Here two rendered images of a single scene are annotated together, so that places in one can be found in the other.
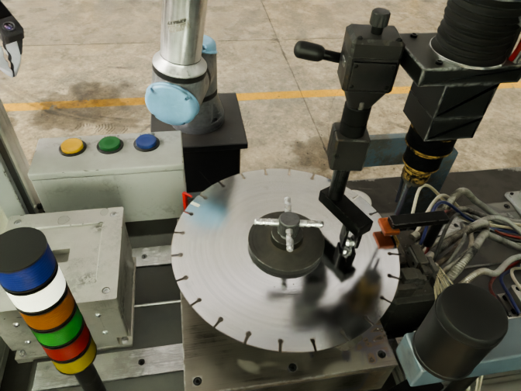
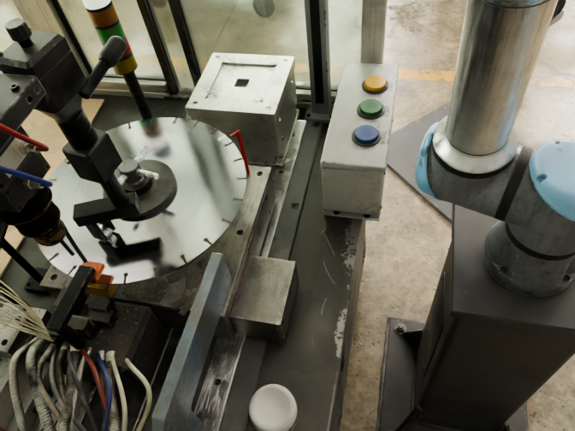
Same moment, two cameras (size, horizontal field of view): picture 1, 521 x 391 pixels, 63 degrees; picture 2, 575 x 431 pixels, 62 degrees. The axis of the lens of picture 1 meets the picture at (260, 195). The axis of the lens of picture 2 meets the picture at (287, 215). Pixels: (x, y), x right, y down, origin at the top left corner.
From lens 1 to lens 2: 93 cm
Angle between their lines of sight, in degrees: 71
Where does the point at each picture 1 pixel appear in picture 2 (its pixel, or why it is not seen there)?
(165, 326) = not seen: hidden behind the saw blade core
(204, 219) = (200, 140)
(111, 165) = (338, 109)
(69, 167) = (346, 84)
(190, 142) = (463, 239)
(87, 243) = (246, 95)
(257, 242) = (148, 164)
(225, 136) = (471, 286)
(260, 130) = not seen: outside the picture
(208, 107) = (506, 247)
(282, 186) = (208, 208)
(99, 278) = (206, 100)
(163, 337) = not seen: hidden behind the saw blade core
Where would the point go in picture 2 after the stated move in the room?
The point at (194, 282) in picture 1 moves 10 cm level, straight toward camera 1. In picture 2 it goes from (144, 126) to (92, 123)
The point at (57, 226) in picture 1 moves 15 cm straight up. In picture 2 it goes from (270, 79) to (259, 8)
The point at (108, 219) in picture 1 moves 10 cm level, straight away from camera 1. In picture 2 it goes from (263, 105) to (315, 99)
